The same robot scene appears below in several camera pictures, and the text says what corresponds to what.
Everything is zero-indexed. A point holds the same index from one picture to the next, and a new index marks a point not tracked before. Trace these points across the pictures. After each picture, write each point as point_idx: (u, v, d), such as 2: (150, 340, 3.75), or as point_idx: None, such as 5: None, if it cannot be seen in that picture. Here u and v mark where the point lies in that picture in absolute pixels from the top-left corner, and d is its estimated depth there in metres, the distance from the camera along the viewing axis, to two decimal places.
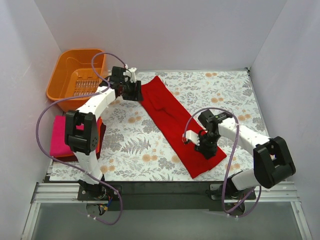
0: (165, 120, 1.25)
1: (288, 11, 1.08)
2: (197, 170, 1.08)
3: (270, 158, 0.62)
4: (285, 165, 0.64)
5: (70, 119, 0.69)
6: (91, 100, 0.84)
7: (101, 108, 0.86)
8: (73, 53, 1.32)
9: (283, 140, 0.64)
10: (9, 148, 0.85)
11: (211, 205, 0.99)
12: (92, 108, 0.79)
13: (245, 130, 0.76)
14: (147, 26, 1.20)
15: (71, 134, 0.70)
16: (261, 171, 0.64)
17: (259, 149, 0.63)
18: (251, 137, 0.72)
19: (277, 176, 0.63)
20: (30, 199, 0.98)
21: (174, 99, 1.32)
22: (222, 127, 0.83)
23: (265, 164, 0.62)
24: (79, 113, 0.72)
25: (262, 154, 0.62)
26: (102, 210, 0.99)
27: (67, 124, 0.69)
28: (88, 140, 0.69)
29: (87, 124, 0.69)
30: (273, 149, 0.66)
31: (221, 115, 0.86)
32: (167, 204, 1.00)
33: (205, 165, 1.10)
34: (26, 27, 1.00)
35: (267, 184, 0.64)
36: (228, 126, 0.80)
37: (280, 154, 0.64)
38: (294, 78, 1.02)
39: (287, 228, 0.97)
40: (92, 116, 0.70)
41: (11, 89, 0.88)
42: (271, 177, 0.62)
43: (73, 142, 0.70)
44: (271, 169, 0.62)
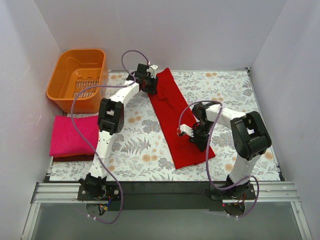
0: (167, 112, 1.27)
1: (288, 11, 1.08)
2: (182, 161, 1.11)
3: (245, 128, 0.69)
4: (261, 136, 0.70)
5: (103, 105, 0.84)
6: (120, 90, 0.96)
7: (128, 99, 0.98)
8: (72, 54, 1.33)
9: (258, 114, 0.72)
10: (9, 148, 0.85)
11: (211, 205, 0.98)
12: (121, 99, 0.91)
13: (226, 109, 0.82)
14: (147, 27, 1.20)
15: (103, 117, 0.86)
16: (238, 141, 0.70)
17: (236, 121, 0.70)
18: (232, 113, 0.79)
19: (252, 144, 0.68)
20: (30, 199, 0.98)
21: (178, 92, 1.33)
22: (209, 113, 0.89)
23: (241, 132, 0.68)
24: (110, 101, 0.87)
25: (237, 124, 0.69)
26: (102, 210, 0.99)
27: (101, 109, 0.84)
28: (116, 123, 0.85)
29: (117, 111, 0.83)
30: (251, 123, 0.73)
31: (208, 103, 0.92)
32: (168, 205, 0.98)
33: (193, 158, 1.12)
34: (27, 27, 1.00)
35: (244, 153, 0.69)
36: (213, 110, 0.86)
37: (255, 127, 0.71)
38: (294, 78, 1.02)
39: (287, 228, 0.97)
40: (121, 105, 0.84)
41: (11, 89, 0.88)
42: (247, 144, 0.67)
43: (104, 123, 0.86)
44: (247, 138, 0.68)
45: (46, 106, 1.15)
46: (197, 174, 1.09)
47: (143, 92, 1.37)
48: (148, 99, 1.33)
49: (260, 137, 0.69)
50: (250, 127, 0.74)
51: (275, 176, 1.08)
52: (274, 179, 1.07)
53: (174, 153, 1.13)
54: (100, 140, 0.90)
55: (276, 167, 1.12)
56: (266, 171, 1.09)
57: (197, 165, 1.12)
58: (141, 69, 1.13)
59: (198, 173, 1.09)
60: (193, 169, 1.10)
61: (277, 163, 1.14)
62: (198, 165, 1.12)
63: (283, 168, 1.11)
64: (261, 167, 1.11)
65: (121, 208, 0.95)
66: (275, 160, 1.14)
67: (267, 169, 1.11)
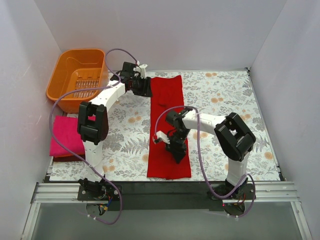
0: (161, 116, 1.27)
1: (288, 11, 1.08)
2: (157, 171, 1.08)
3: (229, 133, 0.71)
4: (245, 135, 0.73)
5: (83, 110, 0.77)
6: (103, 92, 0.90)
7: (112, 101, 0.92)
8: (72, 54, 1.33)
9: (237, 114, 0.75)
10: (9, 148, 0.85)
11: (211, 205, 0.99)
12: (103, 101, 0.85)
13: (204, 116, 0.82)
14: (147, 27, 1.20)
15: (83, 124, 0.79)
16: (227, 146, 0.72)
17: (219, 127, 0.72)
18: (211, 119, 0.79)
19: (240, 146, 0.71)
20: (29, 199, 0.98)
21: (181, 101, 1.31)
22: (186, 121, 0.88)
23: (227, 138, 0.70)
24: (91, 105, 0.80)
25: (221, 129, 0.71)
26: (102, 210, 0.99)
27: (80, 114, 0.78)
28: (98, 130, 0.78)
29: (98, 115, 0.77)
30: (232, 124, 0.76)
31: (183, 111, 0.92)
32: (167, 205, 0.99)
33: (169, 168, 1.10)
34: (27, 27, 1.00)
35: (235, 156, 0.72)
36: (190, 118, 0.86)
37: (238, 127, 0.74)
38: (294, 78, 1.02)
39: (287, 228, 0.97)
40: (103, 108, 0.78)
41: (11, 89, 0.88)
42: (236, 148, 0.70)
43: (84, 131, 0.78)
44: (234, 141, 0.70)
45: (46, 106, 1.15)
46: (197, 174, 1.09)
47: None
48: (148, 100, 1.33)
49: (245, 137, 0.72)
50: (231, 127, 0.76)
51: (275, 176, 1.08)
52: (274, 179, 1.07)
53: (151, 155, 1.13)
54: (85, 150, 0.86)
55: (276, 167, 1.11)
56: (266, 172, 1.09)
57: (197, 165, 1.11)
58: (126, 67, 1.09)
59: (198, 173, 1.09)
60: (193, 169, 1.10)
61: (277, 163, 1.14)
62: (198, 166, 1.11)
63: (283, 168, 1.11)
64: (261, 167, 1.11)
65: (121, 208, 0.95)
66: (275, 160, 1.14)
67: (266, 169, 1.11)
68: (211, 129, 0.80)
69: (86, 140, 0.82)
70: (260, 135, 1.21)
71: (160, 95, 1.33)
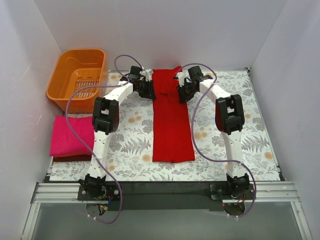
0: (164, 109, 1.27)
1: (288, 11, 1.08)
2: (162, 155, 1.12)
3: (226, 107, 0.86)
4: (237, 116, 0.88)
5: (98, 104, 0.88)
6: (114, 90, 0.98)
7: (122, 98, 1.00)
8: (72, 54, 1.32)
9: (240, 98, 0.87)
10: (10, 148, 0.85)
11: (211, 205, 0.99)
12: (115, 97, 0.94)
13: (217, 88, 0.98)
14: (148, 27, 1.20)
15: (98, 116, 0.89)
16: (219, 116, 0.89)
17: (220, 100, 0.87)
18: (219, 93, 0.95)
19: (229, 121, 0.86)
20: (30, 199, 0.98)
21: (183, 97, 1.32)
22: (201, 85, 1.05)
23: (222, 111, 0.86)
24: (105, 100, 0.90)
25: (220, 103, 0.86)
26: (102, 210, 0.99)
27: (95, 108, 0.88)
28: (111, 122, 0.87)
29: (111, 109, 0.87)
30: (233, 103, 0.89)
31: (204, 76, 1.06)
32: (167, 205, 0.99)
33: (173, 153, 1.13)
34: (27, 27, 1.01)
35: (222, 126, 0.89)
36: (206, 84, 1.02)
37: (236, 107, 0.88)
38: (294, 78, 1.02)
39: (287, 228, 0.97)
40: (116, 103, 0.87)
41: (11, 89, 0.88)
42: (224, 121, 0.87)
43: (98, 123, 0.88)
44: (225, 116, 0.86)
45: (46, 106, 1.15)
46: (197, 174, 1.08)
47: None
48: (148, 99, 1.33)
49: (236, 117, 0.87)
50: (232, 106, 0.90)
51: (275, 176, 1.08)
52: (274, 179, 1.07)
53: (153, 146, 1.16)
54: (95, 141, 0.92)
55: (275, 167, 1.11)
56: (266, 172, 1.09)
57: (197, 165, 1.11)
58: (133, 71, 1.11)
59: (198, 173, 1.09)
60: (193, 169, 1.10)
61: (277, 163, 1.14)
62: (198, 165, 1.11)
63: (283, 168, 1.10)
64: (261, 167, 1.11)
65: (121, 208, 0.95)
66: (275, 160, 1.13)
67: (267, 169, 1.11)
68: (214, 98, 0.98)
69: (98, 131, 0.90)
70: (260, 135, 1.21)
71: (163, 85, 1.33)
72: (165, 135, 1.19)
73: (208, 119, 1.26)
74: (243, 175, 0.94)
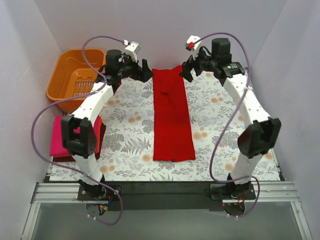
0: (164, 108, 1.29)
1: (288, 11, 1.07)
2: (162, 154, 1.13)
3: (260, 134, 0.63)
4: (269, 143, 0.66)
5: (64, 126, 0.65)
6: (86, 102, 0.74)
7: (99, 108, 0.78)
8: (72, 54, 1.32)
9: (280, 122, 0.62)
10: (10, 148, 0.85)
11: (211, 205, 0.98)
12: (88, 113, 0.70)
13: (250, 98, 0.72)
14: (147, 27, 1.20)
15: (67, 139, 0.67)
16: (244, 141, 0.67)
17: (253, 126, 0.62)
18: (253, 109, 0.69)
19: (257, 149, 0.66)
20: (30, 199, 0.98)
21: (183, 96, 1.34)
22: (228, 83, 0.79)
23: (253, 139, 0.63)
24: (74, 117, 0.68)
25: (255, 130, 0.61)
26: (102, 210, 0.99)
27: (61, 131, 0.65)
28: (84, 147, 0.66)
29: (82, 132, 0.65)
30: (268, 125, 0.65)
31: (233, 66, 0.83)
32: (168, 205, 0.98)
33: (173, 152, 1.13)
34: (27, 27, 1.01)
35: (247, 154, 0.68)
36: (236, 87, 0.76)
37: (270, 132, 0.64)
38: (294, 78, 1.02)
39: (287, 227, 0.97)
40: (87, 123, 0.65)
41: (11, 89, 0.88)
42: (251, 151, 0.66)
43: (70, 147, 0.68)
44: (256, 145, 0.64)
45: (46, 106, 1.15)
46: (197, 174, 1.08)
47: (143, 92, 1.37)
48: (148, 99, 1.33)
49: (267, 143, 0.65)
50: (265, 128, 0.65)
51: (275, 176, 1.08)
52: (274, 179, 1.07)
53: (154, 144, 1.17)
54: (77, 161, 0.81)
55: (276, 167, 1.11)
56: (266, 172, 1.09)
57: (197, 165, 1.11)
58: (110, 62, 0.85)
59: (198, 173, 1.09)
60: (193, 169, 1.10)
61: (277, 163, 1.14)
62: (198, 165, 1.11)
63: (283, 168, 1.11)
64: (261, 167, 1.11)
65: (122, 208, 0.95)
66: (275, 160, 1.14)
67: (266, 169, 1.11)
68: (245, 116, 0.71)
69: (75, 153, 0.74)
70: None
71: (163, 85, 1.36)
72: (167, 132, 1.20)
73: (208, 118, 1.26)
74: (245, 182, 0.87)
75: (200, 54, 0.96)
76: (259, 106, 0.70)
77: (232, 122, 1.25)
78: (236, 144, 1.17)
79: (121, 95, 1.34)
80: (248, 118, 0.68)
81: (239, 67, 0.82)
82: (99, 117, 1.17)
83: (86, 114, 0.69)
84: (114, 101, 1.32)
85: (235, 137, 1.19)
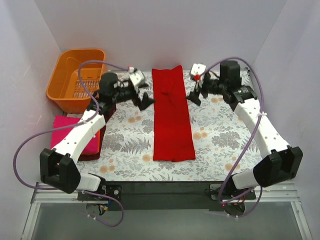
0: (164, 108, 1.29)
1: (288, 11, 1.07)
2: (162, 154, 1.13)
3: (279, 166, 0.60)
4: (288, 173, 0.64)
5: (44, 160, 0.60)
6: (73, 131, 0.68)
7: (87, 139, 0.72)
8: (72, 54, 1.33)
9: (301, 153, 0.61)
10: (10, 148, 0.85)
11: (211, 205, 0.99)
12: (71, 147, 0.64)
13: (265, 126, 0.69)
14: (147, 27, 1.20)
15: (47, 175, 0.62)
16: (261, 171, 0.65)
17: (272, 156, 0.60)
18: (270, 137, 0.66)
19: (276, 179, 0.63)
20: (30, 199, 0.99)
21: (183, 96, 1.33)
22: (240, 108, 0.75)
23: (272, 170, 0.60)
24: (56, 152, 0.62)
25: (274, 161, 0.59)
26: (102, 210, 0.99)
27: (41, 166, 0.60)
28: (64, 185, 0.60)
29: (62, 169, 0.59)
30: (287, 155, 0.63)
31: (244, 90, 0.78)
32: (168, 205, 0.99)
33: (173, 152, 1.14)
34: (27, 27, 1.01)
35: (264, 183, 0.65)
36: (250, 114, 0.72)
37: (290, 162, 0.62)
38: (294, 78, 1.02)
39: (287, 227, 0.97)
40: (68, 161, 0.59)
41: (11, 89, 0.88)
42: (269, 181, 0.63)
43: (49, 183, 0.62)
44: (274, 175, 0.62)
45: (46, 106, 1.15)
46: (197, 174, 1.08)
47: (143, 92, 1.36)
48: None
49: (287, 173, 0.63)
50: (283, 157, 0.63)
51: None
52: None
53: (154, 144, 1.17)
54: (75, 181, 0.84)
55: None
56: None
57: (197, 165, 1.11)
58: (105, 88, 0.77)
59: (198, 173, 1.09)
60: (193, 169, 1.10)
61: None
62: (198, 165, 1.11)
63: None
64: None
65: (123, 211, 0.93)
66: None
67: None
68: (261, 144, 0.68)
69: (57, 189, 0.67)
70: None
71: (162, 85, 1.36)
72: (167, 132, 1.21)
73: (208, 118, 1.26)
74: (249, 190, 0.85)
75: (206, 79, 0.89)
76: (276, 133, 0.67)
77: (232, 122, 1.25)
78: (236, 144, 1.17)
79: None
80: (265, 147, 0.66)
81: (250, 92, 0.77)
82: None
83: (68, 150, 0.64)
84: None
85: (235, 137, 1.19)
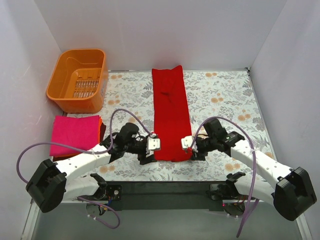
0: (164, 109, 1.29)
1: (288, 11, 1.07)
2: (162, 154, 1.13)
3: (293, 192, 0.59)
4: (307, 196, 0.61)
5: (42, 169, 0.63)
6: (78, 157, 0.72)
7: (85, 169, 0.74)
8: (72, 54, 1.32)
9: (305, 171, 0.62)
10: (10, 148, 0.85)
11: (211, 206, 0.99)
12: (70, 169, 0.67)
13: (262, 159, 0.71)
14: (147, 27, 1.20)
15: (34, 183, 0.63)
16: (282, 204, 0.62)
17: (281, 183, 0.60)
18: (271, 166, 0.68)
19: (299, 207, 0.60)
20: (29, 199, 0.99)
21: (183, 96, 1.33)
22: (234, 151, 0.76)
23: (289, 198, 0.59)
24: (55, 167, 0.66)
25: (285, 188, 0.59)
26: (102, 210, 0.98)
27: (37, 173, 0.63)
28: (45, 200, 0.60)
29: (52, 184, 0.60)
30: (295, 179, 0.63)
31: (231, 136, 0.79)
32: (168, 205, 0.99)
33: (173, 152, 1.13)
34: (27, 27, 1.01)
35: (289, 215, 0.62)
36: (242, 151, 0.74)
37: (301, 184, 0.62)
38: (294, 78, 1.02)
39: (287, 227, 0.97)
40: (62, 179, 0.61)
41: (11, 89, 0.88)
42: (293, 210, 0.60)
43: (32, 192, 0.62)
44: (295, 203, 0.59)
45: (46, 106, 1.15)
46: (197, 174, 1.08)
47: (143, 92, 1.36)
48: (148, 99, 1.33)
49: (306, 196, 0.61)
50: (292, 182, 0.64)
51: None
52: None
53: None
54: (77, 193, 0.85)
55: None
56: None
57: (197, 165, 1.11)
58: (122, 135, 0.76)
59: (198, 173, 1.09)
60: (193, 169, 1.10)
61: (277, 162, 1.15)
62: (198, 165, 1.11)
63: None
64: None
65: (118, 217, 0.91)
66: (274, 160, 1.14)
67: None
68: (268, 178, 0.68)
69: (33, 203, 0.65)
70: (260, 135, 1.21)
71: (163, 85, 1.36)
72: (167, 133, 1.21)
73: None
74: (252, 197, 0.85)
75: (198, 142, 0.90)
76: (275, 162, 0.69)
77: (232, 122, 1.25)
78: None
79: (121, 95, 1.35)
80: (272, 179, 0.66)
81: (237, 134, 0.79)
82: (98, 117, 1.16)
83: (66, 169, 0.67)
84: (114, 101, 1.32)
85: None
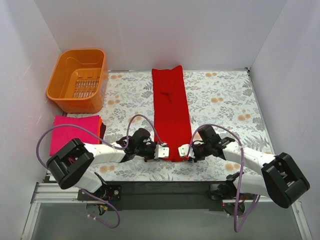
0: (164, 109, 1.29)
1: (288, 11, 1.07)
2: None
3: (280, 175, 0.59)
4: (297, 180, 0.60)
5: (70, 144, 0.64)
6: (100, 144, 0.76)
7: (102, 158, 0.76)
8: (72, 54, 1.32)
9: (289, 155, 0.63)
10: (9, 148, 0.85)
11: (211, 206, 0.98)
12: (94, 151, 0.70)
13: (250, 152, 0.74)
14: (147, 27, 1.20)
15: (59, 157, 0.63)
16: (273, 191, 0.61)
17: (266, 168, 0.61)
18: (258, 156, 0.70)
19: (290, 192, 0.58)
20: (30, 199, 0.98)
21: (183, 95, 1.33)
22: (226, 152, 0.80)
23: (277, 182, 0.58)
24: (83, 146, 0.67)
25: (270, 172, 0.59)
26: (102, 210, 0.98)
27: (64, 147, 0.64)
28: (69, 174, 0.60)
29: (80, 159, 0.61)
30: (282, 166, 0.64)
31: (224, 140, 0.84)
32: (168, 205, 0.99)
33: (173, 152, 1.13)
34: (27, 27, 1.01)
35: (282, 202, 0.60)
36: (232, 149, 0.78)
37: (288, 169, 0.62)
38: (294, 78, 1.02)
39: (287, 227, 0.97)
40: (90, 157, 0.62)
41: (11, 90, 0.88)
42: (286, 195, 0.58)
43: (54, 165, 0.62)
44: (284, 186, 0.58)
45: (46, 106, 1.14)
46: (197, 174, 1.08)
47: (143, 92, 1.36)
48: (148, 99, 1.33)
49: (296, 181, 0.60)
50: (281, 169, 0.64)
51: None
52: None
53: None
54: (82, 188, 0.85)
55: None
56: None
57: (197, 165, 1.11)
58: (135, 139, 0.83)
59: (198, 173, 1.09)
60: (193, 169, 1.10)
61: None
62: (198, 166, 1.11)
63: None
64: None
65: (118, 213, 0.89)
66: None
67: None
68: (257, 167, 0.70)
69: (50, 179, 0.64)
70: (259, 135, 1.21)
71: (163, 85, 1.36)
72: (167, 133, 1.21)
73: (208, 119, 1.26)
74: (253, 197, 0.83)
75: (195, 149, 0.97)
76: (261, 153, 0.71)
77: (232, 122, 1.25)
78: None
79: (121, 95, 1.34)
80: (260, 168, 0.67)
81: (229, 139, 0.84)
82: (99, 117, 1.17)
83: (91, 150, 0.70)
84: (114, 101, 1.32)
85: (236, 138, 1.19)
